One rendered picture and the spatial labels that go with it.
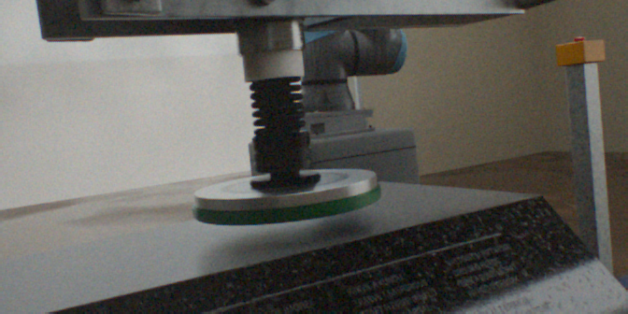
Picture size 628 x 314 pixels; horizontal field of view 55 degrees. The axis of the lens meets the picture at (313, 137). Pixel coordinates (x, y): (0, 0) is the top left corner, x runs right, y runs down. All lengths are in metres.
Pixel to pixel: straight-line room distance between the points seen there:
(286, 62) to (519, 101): 7.82
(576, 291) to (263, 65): 0.43
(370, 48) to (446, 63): 5.66
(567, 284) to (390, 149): 1.14
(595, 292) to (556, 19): 7.95
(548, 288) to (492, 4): 0.43
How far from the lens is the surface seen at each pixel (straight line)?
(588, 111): 2.41
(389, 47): 1.92
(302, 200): 0.60
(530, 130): 8.59
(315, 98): 1.84
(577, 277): 0.76
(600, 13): 8.28
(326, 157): 1.68
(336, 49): 1.86
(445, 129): 7.46
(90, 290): 0.58
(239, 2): 0.61
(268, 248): 0.64
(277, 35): 0.67
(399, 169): 1.84
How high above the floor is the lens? 0.95
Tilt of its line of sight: 3 degrees down
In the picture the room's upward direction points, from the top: 6 degrees counter-clockwise
